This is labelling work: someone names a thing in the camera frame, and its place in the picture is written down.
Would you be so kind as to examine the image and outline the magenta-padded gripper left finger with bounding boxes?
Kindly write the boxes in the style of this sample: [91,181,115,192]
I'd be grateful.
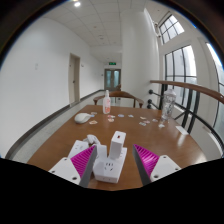
[48,144,99,189]

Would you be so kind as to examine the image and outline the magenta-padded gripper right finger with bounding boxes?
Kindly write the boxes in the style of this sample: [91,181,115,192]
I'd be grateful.
[132,143,182,187]

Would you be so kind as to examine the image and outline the white charger block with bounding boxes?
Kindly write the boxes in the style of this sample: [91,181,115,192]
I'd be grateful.
[108,130,127,160]

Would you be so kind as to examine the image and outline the white power strip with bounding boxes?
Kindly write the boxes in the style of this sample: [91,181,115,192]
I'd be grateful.
[67,139,90,160]
[95,144,109,164]
[92,146,128,184]

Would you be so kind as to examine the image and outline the white paper card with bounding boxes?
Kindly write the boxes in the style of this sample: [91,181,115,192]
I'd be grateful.
[175,125,190,136]

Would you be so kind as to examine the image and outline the white computer mouse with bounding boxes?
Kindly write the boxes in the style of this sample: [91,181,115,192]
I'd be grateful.
[73,112,94,125]

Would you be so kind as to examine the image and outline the clear plastic bottle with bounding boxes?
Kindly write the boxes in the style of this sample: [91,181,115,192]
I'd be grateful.
[161,88,177,123]

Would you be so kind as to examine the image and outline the white bottle orange label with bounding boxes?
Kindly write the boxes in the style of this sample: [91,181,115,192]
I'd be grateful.
[102,89,112,115]

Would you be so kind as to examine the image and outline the wooden handrail black railing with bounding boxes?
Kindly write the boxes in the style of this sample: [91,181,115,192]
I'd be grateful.
[147,79,224,154]

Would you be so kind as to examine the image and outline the wooden chair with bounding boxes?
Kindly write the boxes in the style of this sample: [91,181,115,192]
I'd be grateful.
[92,90,145,109]

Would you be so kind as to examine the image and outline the beige side door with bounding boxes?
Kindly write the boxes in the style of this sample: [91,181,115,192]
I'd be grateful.
[68,53,81,105]

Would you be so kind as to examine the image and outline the tall black-framed window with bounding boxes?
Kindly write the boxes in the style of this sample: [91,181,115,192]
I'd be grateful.
[164,44,198,108]

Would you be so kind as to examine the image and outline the wide black-framed window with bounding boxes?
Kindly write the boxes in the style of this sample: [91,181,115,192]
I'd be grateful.
[204,42,224,141]

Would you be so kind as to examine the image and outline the grey double glass door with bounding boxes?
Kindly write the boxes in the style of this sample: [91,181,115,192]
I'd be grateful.
[103,68,122,92]

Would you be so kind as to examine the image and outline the arched upper window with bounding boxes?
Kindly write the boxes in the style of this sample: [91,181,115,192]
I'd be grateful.
[158,13,185,45]

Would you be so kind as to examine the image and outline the white coiled cable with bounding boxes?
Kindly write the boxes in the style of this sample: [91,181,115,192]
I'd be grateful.
[83,133,101,146]

